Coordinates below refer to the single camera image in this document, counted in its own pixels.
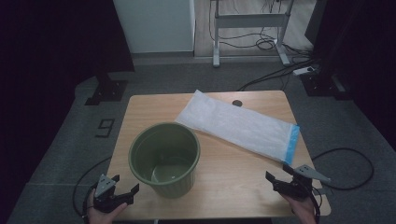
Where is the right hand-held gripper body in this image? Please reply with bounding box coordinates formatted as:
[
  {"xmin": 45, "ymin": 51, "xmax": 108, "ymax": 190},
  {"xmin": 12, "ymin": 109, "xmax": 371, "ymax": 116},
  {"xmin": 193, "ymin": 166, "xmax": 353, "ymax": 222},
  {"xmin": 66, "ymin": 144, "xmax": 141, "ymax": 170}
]
[{"xmin": 273, "ymin": 164, "xmax": 332, "ymax": 201}]

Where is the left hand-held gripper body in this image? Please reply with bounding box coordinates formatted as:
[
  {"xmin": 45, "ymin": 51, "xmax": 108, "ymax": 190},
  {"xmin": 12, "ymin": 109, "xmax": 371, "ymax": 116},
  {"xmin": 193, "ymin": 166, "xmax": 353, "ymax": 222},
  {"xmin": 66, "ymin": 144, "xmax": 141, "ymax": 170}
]
[{"xmin": 92, "ymin": 174, "xmax": 126, "ymax": 215}]

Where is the green plastic bin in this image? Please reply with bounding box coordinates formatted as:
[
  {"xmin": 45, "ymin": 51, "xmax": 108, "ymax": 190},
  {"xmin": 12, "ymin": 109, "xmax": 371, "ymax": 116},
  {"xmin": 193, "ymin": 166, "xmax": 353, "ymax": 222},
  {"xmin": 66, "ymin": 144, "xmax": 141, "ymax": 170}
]
[{"xmin": 128, "ymin": 121, "xmax": 202, "ymax": 200}]

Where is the white bag with blue band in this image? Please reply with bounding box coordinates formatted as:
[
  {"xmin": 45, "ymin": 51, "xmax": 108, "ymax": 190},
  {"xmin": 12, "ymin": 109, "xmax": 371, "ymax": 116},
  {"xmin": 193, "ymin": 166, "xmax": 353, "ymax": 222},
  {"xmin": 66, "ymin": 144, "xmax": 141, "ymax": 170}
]
[{"xmin": 174, "ymin": 89, "xmax": 301, "ymax": 166}]

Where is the person's right hand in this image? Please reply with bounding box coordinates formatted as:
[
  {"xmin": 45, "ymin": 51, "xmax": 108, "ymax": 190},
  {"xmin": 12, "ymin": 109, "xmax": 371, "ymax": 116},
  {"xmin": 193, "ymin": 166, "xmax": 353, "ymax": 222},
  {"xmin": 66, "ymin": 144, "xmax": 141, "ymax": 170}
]
[{"xmin": 279, "ymin": 191, "xmax": 319, "ymax": 224}]

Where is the person's left hand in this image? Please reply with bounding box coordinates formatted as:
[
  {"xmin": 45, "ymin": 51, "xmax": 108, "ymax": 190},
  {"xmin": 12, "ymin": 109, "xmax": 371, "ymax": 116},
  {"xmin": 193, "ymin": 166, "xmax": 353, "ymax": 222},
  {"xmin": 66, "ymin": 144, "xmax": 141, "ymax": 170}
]
[{"xmin": 86, "ymin": 189, "xmax": 129, "ymax": 224}]

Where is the grey table foot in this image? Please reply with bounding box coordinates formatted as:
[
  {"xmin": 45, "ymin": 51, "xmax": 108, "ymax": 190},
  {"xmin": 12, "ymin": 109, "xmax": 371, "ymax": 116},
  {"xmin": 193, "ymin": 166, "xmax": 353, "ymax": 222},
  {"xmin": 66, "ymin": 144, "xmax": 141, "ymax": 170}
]
[{"xmin": 312, "ymin": 186, "xmax": 332, "ymax": 198}]

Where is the black stand base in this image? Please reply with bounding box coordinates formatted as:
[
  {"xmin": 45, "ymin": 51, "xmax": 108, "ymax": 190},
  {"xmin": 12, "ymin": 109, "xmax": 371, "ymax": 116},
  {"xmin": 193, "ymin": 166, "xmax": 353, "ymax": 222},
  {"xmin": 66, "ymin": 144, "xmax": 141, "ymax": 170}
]
[
  {"xmin": 84, "ymin": 71, "xmax": 129, "ymax": 106},
  {"xmin": 300, "ymin": 72, "xmax": 353, "ymax": 101}
]

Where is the white power strip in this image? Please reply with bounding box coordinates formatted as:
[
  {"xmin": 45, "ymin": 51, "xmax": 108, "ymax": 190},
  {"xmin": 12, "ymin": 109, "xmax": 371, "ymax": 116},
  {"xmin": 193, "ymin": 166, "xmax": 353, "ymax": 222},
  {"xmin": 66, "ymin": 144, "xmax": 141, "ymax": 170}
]
[{"xmin": 291, "ymin": 65, "xmax": 317, "ymax": 77}]

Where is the dark curtain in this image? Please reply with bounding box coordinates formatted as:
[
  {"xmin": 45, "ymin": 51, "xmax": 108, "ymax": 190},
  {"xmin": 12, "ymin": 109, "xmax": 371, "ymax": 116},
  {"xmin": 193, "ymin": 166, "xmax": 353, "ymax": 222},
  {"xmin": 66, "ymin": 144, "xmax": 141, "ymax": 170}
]
[
  {"xmin": 0, "ymin": 0, "xmax": 135, "ymax": 218},
  {"xmin": 304, "ymin": 0, "xmax": 396, "ymax": 150}
]

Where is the white cabinet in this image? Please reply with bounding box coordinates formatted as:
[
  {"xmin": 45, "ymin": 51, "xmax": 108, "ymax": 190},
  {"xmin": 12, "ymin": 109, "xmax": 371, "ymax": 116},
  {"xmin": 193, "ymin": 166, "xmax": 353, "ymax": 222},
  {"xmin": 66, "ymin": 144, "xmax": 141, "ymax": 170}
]
[{"xmin": 112, "ymin": 0, "xmax": 197, "ymax": 55}]

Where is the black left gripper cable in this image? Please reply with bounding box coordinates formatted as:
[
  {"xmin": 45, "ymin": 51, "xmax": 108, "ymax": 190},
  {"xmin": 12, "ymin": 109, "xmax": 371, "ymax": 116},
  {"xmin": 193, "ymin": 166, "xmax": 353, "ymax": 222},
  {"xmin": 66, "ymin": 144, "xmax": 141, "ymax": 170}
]
[{"xmin": 72, "ymin": 156, "xmax": 113, "ymax": 219}]

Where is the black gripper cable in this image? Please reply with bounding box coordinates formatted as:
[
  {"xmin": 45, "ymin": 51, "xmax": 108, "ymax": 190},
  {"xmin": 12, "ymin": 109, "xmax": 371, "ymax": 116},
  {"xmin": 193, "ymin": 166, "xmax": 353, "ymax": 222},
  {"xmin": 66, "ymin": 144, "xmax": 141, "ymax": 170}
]
[
  {"xmin": 72, "ymin": 156, "xmax": 113, "ymax": 219},
  {"xmin": 306, "ymin": 147, "xmax": 375, "ymax": 223}
]

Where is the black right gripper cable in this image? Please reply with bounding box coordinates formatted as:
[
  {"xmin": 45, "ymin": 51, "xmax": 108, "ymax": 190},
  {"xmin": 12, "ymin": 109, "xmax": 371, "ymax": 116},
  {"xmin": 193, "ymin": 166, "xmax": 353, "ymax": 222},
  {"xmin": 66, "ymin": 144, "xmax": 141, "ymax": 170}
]
[{"xmin": 306, "ymin": 147, "xmax": 375, "ymax": 223}]

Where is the thick black floor cable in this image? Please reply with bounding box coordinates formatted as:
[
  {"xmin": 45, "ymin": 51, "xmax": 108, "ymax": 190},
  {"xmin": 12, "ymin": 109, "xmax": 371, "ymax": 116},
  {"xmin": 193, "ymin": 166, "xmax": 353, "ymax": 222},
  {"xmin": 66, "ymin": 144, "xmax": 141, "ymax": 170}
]
[{"xmin": 236, "ymin": 58, "xmax": 316, "ymax": 92}]

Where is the tangle of black floor cables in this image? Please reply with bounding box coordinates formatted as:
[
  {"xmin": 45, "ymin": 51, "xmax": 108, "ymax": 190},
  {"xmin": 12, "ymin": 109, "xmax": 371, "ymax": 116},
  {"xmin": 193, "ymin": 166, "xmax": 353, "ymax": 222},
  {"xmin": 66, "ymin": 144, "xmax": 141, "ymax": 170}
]
[{"xmin": 207, "ymin": 0, "xmax": 313, "ymax": 54}]

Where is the white metal desk frame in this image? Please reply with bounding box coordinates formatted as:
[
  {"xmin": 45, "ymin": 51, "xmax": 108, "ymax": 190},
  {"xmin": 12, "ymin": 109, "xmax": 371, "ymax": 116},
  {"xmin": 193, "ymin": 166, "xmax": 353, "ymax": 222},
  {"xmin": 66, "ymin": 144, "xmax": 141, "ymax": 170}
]
[{"xmin": 209, "ymin": 0, "xmax": 295, "ymax": 68}]

